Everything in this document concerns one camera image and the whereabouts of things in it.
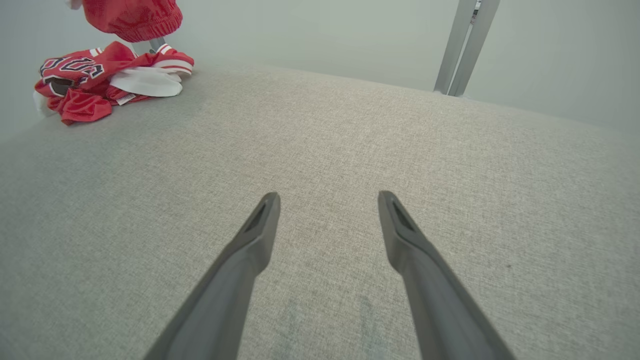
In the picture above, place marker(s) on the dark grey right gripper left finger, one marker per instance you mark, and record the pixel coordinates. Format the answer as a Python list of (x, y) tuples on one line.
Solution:
[(235, 290)]

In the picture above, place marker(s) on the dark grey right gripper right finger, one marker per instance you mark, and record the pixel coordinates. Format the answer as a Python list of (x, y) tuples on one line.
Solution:
[(435, 300)]

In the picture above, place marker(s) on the red Bulls basketball jersey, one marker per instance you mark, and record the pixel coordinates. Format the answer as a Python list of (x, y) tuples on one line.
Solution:
[(90, 102)]

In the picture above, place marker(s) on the red shorts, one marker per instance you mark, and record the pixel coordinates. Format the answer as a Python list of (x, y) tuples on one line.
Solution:
[(132, 17)]

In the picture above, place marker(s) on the grey double-bar metal post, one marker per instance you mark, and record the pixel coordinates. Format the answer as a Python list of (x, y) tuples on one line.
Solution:
[(462, 45)]

